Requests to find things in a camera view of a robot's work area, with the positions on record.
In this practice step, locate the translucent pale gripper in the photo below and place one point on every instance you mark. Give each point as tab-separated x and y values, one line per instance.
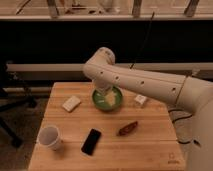
104	91

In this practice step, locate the white sponge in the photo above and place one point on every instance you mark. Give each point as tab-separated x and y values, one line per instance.
71	103

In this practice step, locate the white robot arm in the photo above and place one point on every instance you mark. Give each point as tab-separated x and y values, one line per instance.
191	94

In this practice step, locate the green ceramic bowl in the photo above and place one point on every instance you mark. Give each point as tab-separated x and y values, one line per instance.
111	101

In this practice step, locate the small white bottle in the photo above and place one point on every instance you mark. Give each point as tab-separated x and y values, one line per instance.
140	99

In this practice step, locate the brown oblong object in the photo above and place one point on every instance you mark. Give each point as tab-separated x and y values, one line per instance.
127	129

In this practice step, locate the black smartphone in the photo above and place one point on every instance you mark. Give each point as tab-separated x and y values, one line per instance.
91	141

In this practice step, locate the white paper cup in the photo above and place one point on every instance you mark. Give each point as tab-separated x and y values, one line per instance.
49	137

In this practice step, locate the thin black rod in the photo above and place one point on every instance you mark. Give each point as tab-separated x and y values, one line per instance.
140	37

